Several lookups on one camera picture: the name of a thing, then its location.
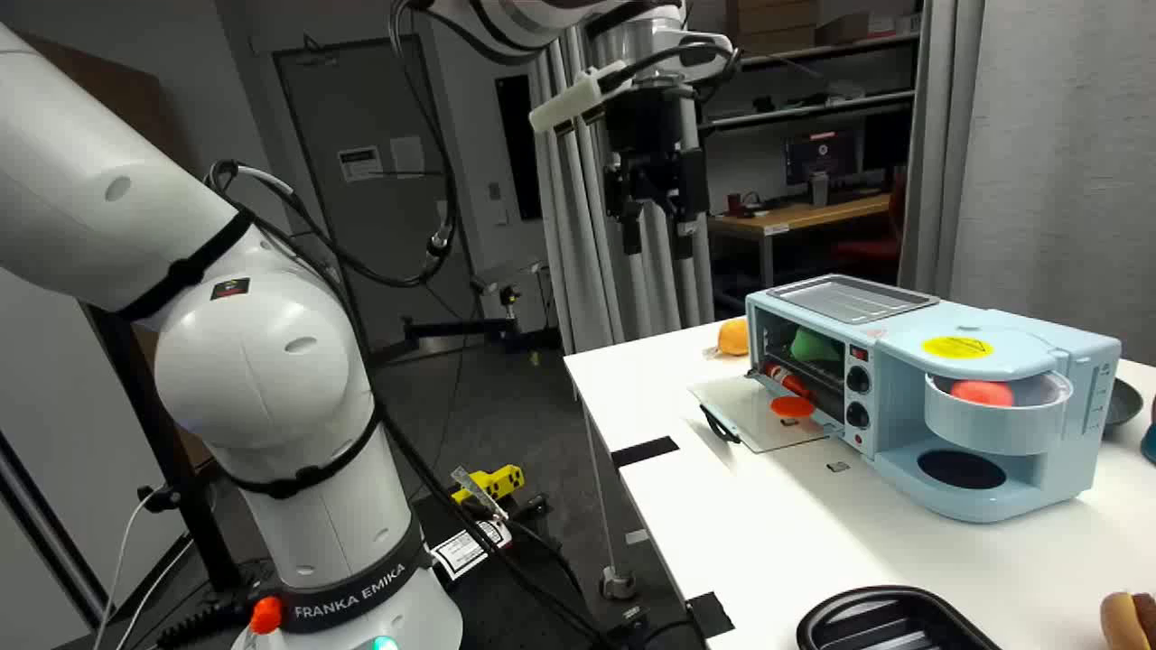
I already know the black plastic tray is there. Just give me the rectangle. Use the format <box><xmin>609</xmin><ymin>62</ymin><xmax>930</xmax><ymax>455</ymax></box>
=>
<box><xmin>794</xmin><ymin>580</ymin><xmax>1004</xmax><ymax>650</ymax></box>

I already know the dark storage shelf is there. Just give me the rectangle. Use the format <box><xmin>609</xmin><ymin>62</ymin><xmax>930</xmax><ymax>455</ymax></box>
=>
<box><xmin>696</xmin><ymin>0</ymin><xmax>924</xmax><ymax>137</ymax></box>

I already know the dark bowl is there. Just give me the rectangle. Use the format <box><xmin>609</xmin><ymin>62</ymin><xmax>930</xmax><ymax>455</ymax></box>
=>
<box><xmin>1101</xmin><ymin>374</ymin><xmax>1148</xmax><ymax>436</ymax></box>

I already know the red toy ketchup bottle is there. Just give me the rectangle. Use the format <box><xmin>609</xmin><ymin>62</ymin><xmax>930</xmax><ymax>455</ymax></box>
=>
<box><xmin>762</xmin><ymin>366</ymin><xmax>815</xmax><ymax>401</ymax></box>

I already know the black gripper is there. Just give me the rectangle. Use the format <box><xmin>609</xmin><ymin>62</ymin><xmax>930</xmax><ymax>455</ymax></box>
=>
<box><xmin>604</xmin><ymin>82</ymin><xmax>716</xmax><ymax>260</ymax></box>

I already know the red toy food piece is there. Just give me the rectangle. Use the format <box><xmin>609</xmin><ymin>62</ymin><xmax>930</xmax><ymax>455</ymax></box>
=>
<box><xmin>948</xmin><ymin>378</ymin><xmax>1019</xmax><ymax>412</ymax></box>

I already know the white folded curtain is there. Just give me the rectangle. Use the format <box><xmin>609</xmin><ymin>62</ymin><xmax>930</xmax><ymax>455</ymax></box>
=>
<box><xmin>527</xmin><ymin>22</ymin><xmax>723</xmax><ymax>354</ymax></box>

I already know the grey curtain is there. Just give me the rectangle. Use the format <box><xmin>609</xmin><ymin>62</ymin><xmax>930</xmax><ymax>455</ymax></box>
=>
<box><xmin>897</xmin><ymin>0</ymin><xmax>993</xmax><ymax>299</ymax></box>

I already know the light blue toaster oven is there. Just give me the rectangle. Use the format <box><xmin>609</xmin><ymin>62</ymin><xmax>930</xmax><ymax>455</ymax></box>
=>
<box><xmin>739</xmin><ymin>271</ymin><xmax>1126</xmax><ymax>526</ymax></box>

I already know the large black tape strip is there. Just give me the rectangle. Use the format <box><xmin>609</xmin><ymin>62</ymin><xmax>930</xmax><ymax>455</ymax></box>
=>
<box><xmin>608</xmin><ymin>435</ymin><xmax>682</xmax><ymax>470</ymax></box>

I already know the yellow tool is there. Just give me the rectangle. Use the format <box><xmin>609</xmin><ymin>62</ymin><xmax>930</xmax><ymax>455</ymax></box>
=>
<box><xmin>447</xmin><ymin>461</ymin><xmax>530</xmax><ymax>510</ymax></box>

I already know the small black tape strip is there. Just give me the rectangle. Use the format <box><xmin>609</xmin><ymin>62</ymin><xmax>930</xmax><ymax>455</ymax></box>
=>
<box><xmin>682</xmin><ymin>589</ymin><xmax>736</xmax><ymax>642</ymax></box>

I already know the brown toy hot dog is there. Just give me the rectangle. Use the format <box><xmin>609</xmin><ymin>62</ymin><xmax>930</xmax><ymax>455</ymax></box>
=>
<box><xmin>1098</xmin><ymin>589</ymin><xmax>1156</xmax><ymax>650</ymax></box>

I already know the wooden desk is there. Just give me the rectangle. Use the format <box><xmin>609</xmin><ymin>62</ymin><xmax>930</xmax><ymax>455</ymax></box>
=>
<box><xmin>707</xmin><ymin>193</ymin><xmax>898</xmax><ymax>289</ymax></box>

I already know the green toy vegetable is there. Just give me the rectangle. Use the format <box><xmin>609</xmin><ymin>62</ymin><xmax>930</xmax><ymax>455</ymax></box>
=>
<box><xmin>789</xmin><ymin>328</ymin><xmax>849</xmax><ymax>371</ymax></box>

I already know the grey room door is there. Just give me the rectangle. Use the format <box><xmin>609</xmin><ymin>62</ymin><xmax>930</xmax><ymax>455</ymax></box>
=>
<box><xmin>271</xmin><ymin>37</ymin><xmax>489</xmax><ymax>354</ymax></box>

